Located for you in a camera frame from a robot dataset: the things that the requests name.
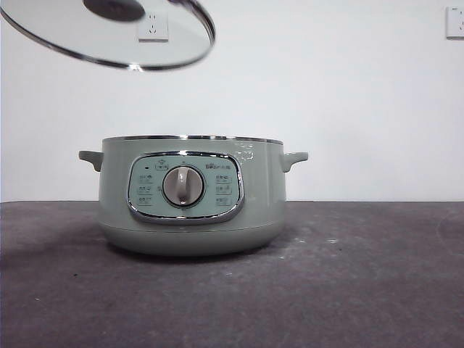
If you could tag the glass lid with green knob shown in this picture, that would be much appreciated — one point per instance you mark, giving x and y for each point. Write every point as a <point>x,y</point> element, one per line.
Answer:
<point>72,32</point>

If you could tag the white wall socket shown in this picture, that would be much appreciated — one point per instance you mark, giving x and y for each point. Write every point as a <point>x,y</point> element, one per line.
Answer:
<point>456,21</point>
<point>154,27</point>

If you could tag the pale green electric cooking pot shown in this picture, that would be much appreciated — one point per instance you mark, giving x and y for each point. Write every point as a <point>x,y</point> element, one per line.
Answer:
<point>253,203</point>

